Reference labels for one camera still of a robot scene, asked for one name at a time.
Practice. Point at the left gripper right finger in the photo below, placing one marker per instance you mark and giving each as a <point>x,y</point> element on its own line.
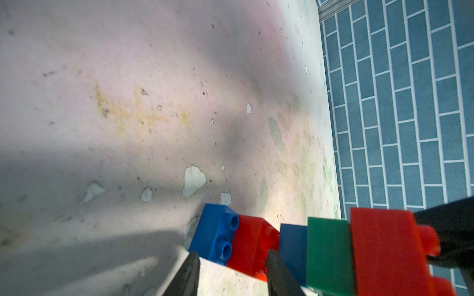
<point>280,281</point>

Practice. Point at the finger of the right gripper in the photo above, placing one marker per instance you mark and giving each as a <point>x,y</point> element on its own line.
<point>454,225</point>

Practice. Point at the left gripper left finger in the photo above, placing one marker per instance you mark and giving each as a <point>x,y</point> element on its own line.
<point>186,280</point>

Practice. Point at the blue lego brick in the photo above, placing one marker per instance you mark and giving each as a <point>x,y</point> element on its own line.
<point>293,250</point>
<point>214,233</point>

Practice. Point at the green long lego brick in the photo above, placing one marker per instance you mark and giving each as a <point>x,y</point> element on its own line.
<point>330,263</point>

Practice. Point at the red lego brick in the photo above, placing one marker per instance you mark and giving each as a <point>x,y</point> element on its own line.
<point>250,244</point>
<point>390,254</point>

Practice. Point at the floral table mat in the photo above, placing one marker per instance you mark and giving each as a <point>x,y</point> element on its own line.
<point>120,120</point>

